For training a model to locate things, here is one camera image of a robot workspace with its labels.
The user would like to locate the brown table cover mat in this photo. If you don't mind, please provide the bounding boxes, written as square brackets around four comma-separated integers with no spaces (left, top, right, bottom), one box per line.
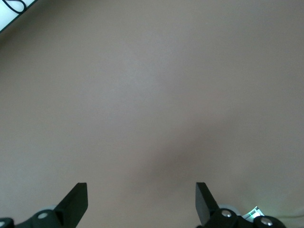
[0,0,304,228]

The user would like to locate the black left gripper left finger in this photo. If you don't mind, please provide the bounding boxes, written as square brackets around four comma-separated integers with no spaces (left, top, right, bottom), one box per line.
[23,182,88,228]

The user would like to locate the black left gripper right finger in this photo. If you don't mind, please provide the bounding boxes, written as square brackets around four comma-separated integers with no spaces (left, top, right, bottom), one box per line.
[196,182,240,228]

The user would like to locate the black looped cable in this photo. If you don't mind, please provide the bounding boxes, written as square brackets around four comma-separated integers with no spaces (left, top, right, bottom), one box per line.
[4,0,27,14]

